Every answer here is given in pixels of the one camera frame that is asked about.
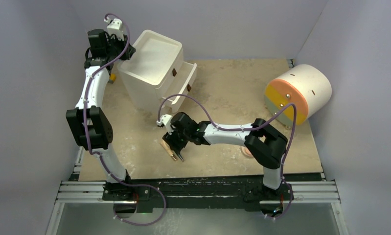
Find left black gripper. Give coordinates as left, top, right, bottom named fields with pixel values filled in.
left=107, top=34, right=137, bottom=62

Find beige makeup tube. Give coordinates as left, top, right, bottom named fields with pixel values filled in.
left=160, top=140, right=178, bottom=161

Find white drawer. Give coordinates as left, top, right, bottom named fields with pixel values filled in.
left=156, top=48, right=184, bottom=98
left=163, top=62, right=197, bottom=113

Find white drawer cabinet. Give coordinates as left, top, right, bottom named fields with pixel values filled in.
left=117, top=30, right=183, bottom=114

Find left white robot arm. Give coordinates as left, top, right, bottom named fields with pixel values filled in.
left=66, top=29, right=135, bottom=200

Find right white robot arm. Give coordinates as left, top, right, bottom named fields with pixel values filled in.
left=157, top=112, right=288, bottom=199

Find small yellow block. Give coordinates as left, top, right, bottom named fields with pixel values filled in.
left=108, top=74, right=116, bottom=84

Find round pink compact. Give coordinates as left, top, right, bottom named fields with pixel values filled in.
left=240, top=147, right=253, bottom=158

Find white cylinder orange face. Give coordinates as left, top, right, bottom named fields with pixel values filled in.
left=264, top=64, right=332, bottom=125

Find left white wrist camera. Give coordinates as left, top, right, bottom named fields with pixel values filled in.
left=104, top=18, right=125, bottom=41

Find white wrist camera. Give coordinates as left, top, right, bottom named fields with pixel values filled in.
left=156, top=114, right=173, bottom=134
left=104, top=18, right=125, bottom=41

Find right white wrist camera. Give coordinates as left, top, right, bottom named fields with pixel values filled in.
left=156, top=114, right=173, bottom=134

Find black aluminium base frame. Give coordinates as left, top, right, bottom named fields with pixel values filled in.
left=46, top=150, right=349, bottom=235

